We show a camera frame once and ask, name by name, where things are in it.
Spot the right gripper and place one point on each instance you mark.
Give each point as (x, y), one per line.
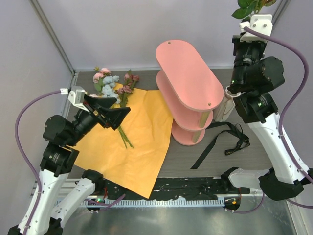
(237, 44)

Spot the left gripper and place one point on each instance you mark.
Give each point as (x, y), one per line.
(114, 116)

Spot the orange rose stem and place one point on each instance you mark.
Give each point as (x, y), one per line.
(249, 7)

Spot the orange flower bouquet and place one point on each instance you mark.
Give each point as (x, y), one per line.
(148, 127)

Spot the black ribbon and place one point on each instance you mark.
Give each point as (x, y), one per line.
(235, 130)

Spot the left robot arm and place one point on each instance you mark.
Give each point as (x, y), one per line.
(42, 216)

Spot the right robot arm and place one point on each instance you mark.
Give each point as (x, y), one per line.
(253, 77)

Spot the white ribbed ceramic vase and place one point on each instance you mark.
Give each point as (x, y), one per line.
(223, 111)

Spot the blue flower stem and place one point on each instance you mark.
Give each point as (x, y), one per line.
(108, 90)

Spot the mauve flower stem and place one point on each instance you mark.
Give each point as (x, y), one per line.
(126, 90)

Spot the small pink flower stem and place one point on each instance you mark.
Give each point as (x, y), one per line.
(98, 78)

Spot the pink three-tier shelf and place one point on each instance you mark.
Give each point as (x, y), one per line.
(190, 90)

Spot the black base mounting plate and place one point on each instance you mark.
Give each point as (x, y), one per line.
(164, 189)

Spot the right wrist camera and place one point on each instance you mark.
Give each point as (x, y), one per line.
(260, 23)

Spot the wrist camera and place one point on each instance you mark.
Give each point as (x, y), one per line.
(76, 96)
(260, 23)

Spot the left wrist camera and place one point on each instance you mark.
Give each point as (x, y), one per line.
(76, 96)

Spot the white slotted cable duct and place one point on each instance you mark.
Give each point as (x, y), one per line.
(180, 202)

